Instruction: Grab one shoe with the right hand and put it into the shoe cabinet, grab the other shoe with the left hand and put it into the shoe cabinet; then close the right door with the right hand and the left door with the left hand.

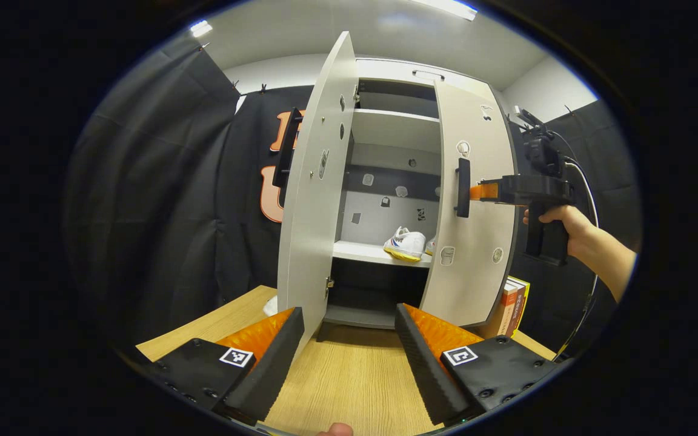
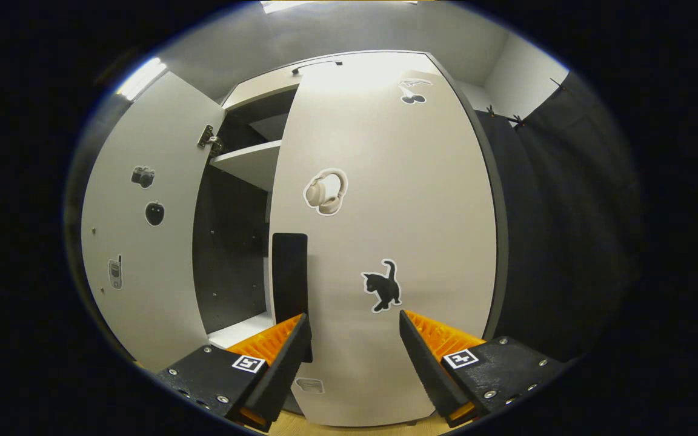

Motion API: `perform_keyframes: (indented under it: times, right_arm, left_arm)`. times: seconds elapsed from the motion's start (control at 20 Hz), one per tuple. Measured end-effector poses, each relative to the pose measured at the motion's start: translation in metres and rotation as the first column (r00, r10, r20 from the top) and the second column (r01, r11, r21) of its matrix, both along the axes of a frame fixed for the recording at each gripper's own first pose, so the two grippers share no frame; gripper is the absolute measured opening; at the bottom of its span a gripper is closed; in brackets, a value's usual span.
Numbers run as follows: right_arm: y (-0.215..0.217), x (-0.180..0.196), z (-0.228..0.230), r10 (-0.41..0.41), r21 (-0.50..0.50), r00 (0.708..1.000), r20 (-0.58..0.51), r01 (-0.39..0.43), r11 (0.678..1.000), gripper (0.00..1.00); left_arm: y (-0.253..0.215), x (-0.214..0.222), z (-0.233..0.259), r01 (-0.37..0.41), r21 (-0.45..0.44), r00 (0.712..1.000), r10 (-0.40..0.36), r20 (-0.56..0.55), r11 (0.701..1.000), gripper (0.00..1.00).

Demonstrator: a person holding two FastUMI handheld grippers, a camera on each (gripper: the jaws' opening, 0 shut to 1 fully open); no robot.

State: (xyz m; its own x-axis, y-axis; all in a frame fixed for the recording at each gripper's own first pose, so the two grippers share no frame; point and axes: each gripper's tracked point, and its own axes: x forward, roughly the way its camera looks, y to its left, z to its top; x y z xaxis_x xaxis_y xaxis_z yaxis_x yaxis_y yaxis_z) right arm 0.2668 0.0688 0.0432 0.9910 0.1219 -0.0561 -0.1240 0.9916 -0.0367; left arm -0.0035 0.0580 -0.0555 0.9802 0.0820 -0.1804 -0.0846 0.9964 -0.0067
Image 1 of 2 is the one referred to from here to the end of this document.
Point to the ceiling light panel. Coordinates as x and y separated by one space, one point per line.
201 28
446 8

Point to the white shoe cabinet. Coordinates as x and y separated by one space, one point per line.
385 127

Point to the white cabinet drawer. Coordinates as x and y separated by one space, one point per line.
385 68

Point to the orange and white book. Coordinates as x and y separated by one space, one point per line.
506 309

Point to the white cabinet door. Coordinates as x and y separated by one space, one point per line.
476 284
306 242

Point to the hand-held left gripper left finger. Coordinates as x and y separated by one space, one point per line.
270 369

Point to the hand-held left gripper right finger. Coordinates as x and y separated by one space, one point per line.
428 375

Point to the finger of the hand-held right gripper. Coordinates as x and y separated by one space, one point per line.
485 191

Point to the yellow book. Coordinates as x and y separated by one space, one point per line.
525 300

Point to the brown book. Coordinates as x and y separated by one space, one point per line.
517 306

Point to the white shoe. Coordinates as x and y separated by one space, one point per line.
405 243
431 247

